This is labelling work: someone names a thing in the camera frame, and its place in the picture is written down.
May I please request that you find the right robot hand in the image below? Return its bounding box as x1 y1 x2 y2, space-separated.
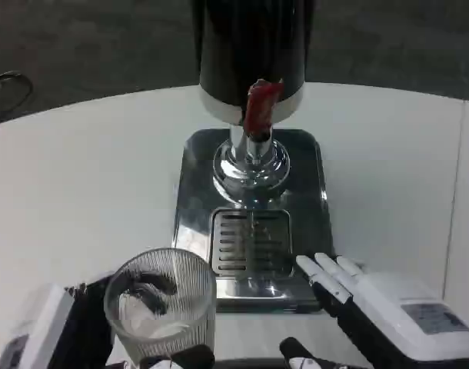
278 251 469 369

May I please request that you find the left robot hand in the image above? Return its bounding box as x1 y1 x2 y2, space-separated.
0 268 216 369

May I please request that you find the clear ribbed glass cup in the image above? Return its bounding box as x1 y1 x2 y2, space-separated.
103 247 219 367

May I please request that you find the steel drip tray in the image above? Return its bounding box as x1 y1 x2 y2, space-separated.
170 128 334 314

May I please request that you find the slotted steel tray grid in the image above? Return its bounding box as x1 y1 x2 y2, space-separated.
210 207 294 278

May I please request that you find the red tap lever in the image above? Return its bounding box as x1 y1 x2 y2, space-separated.
243 78 284 136

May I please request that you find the black drink dispenser chrome base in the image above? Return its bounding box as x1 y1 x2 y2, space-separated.
191 0 309 201

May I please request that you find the black cable loop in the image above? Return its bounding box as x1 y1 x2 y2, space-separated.
0 70 35 125

